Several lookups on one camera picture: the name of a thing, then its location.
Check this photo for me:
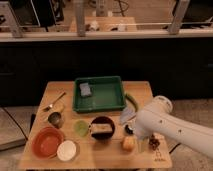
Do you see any yellow-red apple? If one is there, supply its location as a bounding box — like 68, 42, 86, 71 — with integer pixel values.
122, 136, 135, 151

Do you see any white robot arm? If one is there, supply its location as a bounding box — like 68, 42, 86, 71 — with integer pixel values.
133, 95, 213, 158

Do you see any green plastic tray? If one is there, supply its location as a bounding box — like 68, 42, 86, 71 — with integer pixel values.
72, 76, 126, 113

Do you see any dark bowl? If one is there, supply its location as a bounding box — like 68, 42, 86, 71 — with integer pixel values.
89, 116, 115, 140

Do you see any wooden block in bowl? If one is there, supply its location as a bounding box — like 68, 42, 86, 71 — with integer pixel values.
91, 124, 112, 134

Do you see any small green cup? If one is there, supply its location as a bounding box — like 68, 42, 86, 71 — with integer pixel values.
74, 120, 89, 137

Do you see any blue-grey sponge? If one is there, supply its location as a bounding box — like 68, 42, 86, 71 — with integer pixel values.
79, 83, 91, 97

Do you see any wooden table board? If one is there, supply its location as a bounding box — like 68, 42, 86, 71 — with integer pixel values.
19, 81, 172, 170

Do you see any metal measuring cup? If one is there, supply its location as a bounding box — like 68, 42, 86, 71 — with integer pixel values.
48, 112, 63, 128

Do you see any orange plastic bowl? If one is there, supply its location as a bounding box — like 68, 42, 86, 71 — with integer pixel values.
31, 127, 64, 159

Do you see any metal spoon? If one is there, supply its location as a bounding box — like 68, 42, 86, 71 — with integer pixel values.
42, 92, 66, 112

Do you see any grey floor panel left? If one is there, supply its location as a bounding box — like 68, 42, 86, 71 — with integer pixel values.
0, 107, 28, 152

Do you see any black cable on floor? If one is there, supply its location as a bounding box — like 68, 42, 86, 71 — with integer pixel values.
168, 143, 182, 155

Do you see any metal frame rail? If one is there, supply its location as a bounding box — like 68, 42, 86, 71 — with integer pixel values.
0, 0, 213, 42

